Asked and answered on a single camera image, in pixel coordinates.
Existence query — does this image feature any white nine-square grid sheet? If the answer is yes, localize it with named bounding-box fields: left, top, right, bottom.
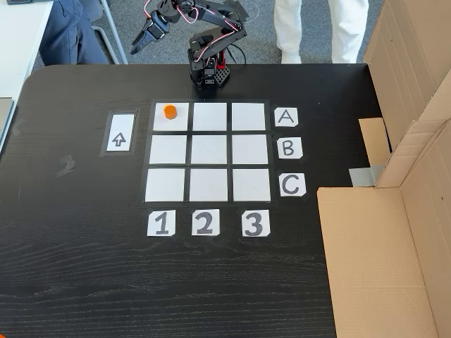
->
left=142, top=99, right=274, bottom=204

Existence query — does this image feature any seated person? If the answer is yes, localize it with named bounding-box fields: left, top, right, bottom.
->
left=38, top=0, right=111, bottom=65

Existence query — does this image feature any black floor tape patch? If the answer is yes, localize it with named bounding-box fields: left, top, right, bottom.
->
left=225, top=0, right=260, bottom=23

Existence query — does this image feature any white arrow paper sheet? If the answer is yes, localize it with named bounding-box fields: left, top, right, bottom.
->
left=104, top=113, right=137, bottom=153

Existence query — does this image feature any white desk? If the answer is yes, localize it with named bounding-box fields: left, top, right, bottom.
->
left=0, top=0, right=54, bottom=154

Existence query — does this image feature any standing person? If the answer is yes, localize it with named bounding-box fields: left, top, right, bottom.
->
left=273, top=0, right=371, bottom=65

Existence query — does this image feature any clear tape scrap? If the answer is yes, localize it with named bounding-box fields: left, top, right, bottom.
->
left=55, top=154, right=78, bottom=177

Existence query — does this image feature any paper sheet letter A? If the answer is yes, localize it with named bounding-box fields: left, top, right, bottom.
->
left=273, top=107, right=299, bottom=128

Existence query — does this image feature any paper sheet letter B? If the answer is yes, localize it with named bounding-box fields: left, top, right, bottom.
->
left=277, top=137, right=304, bottom=160

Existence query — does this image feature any paper sheet number 1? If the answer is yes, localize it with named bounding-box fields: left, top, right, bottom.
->
left=147, top=210, right=176, bottom=237

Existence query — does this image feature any paper sheet number 2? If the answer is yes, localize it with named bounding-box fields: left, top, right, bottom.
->
left=191, top=208, right=221, bottom=237

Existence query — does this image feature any paper sheet letter C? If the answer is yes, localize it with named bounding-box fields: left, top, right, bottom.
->
left=279, top=173, right=307, bottom=197

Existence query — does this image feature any paper sheet number 3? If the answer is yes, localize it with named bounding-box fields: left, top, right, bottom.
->
left=241, top=209, right=271, bottom=237

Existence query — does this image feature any red white servo cable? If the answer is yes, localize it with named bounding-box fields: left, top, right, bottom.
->
left=143, top=0, right=245, bottom=63

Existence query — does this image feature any grey metal chair frame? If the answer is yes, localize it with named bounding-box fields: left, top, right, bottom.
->
left=92, top=0, right=129, bottom=65

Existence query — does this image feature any black power cable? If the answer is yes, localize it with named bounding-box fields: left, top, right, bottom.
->
left=225, top=44, right=247, bottom=66

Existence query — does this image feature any brown cardboard box wall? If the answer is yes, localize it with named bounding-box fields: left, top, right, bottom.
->
left=316, top=119, right=451, bottom=338
left=358, top=0, right=451, bottom=187

